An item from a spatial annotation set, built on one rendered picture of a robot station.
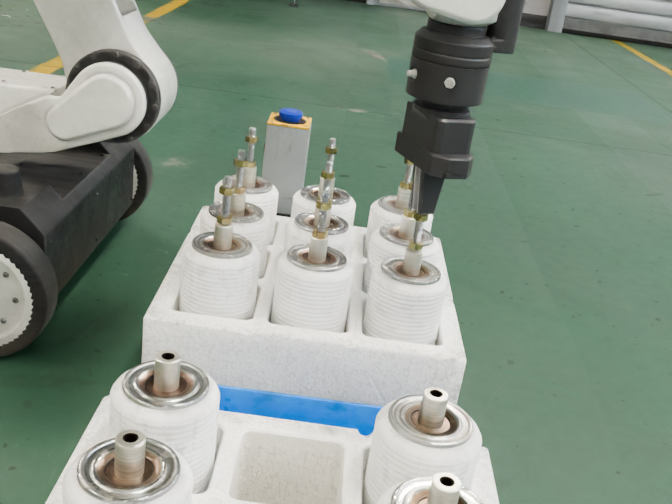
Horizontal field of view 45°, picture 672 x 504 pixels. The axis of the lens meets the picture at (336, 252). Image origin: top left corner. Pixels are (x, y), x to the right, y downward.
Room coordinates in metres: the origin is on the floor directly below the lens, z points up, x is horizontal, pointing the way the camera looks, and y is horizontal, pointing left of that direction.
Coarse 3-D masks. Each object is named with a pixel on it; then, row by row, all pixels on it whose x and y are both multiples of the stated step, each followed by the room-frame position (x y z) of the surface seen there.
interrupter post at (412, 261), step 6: (408, 252) 0.92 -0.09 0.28; (414, 252) 0.92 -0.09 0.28; (420, 252) 0.93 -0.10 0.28; (408, 258) 0.92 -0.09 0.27; (414, 258) 0.92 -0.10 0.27; (420, 258) 0.92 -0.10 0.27; (408, 264) 0.92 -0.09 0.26; (414, 264) 0.92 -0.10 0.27; (420, 264) 0.93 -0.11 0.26; (402, 270) 0.93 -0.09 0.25; (408, 270) 0.92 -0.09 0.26; (414, 270) 0.92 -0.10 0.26
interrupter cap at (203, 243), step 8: (208, 232) 0.95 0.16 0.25; (192, 240) 0.92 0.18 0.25; (200, 240) 0.93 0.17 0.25; (208, 240) 0.93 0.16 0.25; (232, 240) 0.94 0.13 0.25; (240, 240) 0.94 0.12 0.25; (248, 240) 0.95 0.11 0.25; (200, 248) 0.90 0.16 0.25; (208, 248) 0.91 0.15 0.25; (216, 248) 0.92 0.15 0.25; (232, 248) 0.92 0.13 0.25; (240, 248) 0.92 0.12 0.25; (248, 248) 0.92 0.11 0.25; (208, 256) 0.89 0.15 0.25; (216, 256) 0.89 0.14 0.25; (224, 256) 0.89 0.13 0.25; (232, 256) 0.89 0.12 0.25; (240, 256) 0.90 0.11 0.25
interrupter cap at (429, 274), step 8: (400, 256) 0.97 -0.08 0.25; (384, 264) 0.93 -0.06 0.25; (392, 264) 0.94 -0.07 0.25; (400, 264) 0.95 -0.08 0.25; (424, 264) 0.95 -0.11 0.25; (432, 264) 0.96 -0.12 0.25; (384, 272) 0.91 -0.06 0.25; (392, 272) 0.92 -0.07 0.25; (400, 272) 0.93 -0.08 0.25; (424, 272) 0.93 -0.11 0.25; (432, 272) 0.93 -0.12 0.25; (440, 272) 0.93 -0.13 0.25; (400, 280) 0.90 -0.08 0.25; (408, 280) 0.90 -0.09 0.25; (416, 280) 0.90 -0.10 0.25; (424, 280) 0.91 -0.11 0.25; (432, 280) 0.91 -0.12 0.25
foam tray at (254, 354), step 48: (144, 336) 0.85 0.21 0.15; (192, 336) 0.85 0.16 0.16; (240, 336) 0.85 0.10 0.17; (288, 336) 0.85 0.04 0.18; (336, 336) 0.87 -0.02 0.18; (240, 384) 0.85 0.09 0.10; (288, 384) 0.85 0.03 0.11; (336, 384) 0.85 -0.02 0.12; (384, 384) 0.86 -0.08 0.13; (432, 384) 0.86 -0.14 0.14
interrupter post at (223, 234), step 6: (216, 222) 0.93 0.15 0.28; (216, 228) 0.92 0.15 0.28; (222, 228) 0.92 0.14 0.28; (228, 228) 0.92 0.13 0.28; (216, 234) 0.92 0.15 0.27; (222, 234) 0.92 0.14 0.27; (228, 234) 0.92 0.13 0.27; (216, 240) 0.92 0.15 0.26; (222, 240) 0.92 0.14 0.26; (228, 240) 0.92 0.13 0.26; (216, 246) 0.92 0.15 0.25; (222, 246) 0.92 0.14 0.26; (228, 246) 0.92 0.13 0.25
